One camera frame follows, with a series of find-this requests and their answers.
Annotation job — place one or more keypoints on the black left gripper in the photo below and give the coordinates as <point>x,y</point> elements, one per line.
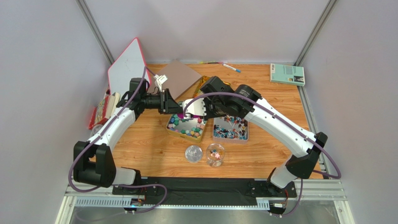
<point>167,105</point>

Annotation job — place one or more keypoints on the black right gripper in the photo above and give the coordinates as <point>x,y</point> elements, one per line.
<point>207,108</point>

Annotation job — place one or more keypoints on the purple plastic scoop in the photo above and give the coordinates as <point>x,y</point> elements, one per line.
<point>188,116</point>

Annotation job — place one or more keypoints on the clear plastic jar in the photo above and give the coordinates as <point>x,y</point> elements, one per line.
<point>215,154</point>

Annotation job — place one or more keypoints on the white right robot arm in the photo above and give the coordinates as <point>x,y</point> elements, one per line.
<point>246,103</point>

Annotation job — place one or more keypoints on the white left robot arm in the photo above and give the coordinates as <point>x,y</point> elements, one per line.
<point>93,159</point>

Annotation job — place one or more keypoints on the gold tin of gummy candies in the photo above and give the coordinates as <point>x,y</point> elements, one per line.
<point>201,82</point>

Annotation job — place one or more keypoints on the gold tin of star candies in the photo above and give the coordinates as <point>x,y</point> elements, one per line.
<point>189,129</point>

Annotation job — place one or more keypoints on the pink tin of lollipops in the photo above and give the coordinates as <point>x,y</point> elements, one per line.
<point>230,129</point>

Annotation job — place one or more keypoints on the brown cardboard sheet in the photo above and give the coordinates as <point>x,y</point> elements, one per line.
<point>180,78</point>

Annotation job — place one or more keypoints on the white blue marker pen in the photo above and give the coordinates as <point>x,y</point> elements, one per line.
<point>232,68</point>

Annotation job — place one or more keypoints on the yellow pink pen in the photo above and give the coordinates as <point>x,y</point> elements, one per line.
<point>213,62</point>

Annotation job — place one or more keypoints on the white board with red rim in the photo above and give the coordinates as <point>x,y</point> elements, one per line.
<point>129,64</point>

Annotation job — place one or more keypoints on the silver jar lid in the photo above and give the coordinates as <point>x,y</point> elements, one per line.
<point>193,154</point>

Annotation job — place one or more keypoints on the stack of books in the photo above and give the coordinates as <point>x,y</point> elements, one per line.
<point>104,110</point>

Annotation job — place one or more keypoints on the small clear cup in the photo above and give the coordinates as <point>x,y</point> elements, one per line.
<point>95,129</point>

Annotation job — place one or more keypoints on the teal book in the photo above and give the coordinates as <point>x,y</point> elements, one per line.
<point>287,74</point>

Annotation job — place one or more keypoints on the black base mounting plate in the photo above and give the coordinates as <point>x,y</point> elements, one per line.
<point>205,191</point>

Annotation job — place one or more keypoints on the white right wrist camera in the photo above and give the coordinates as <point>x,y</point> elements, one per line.
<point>195,108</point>

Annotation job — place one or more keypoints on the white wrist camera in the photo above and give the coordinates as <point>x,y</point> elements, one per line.
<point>160,80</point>
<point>195,108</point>

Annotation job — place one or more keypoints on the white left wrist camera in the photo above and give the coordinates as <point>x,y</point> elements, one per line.
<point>160,80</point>

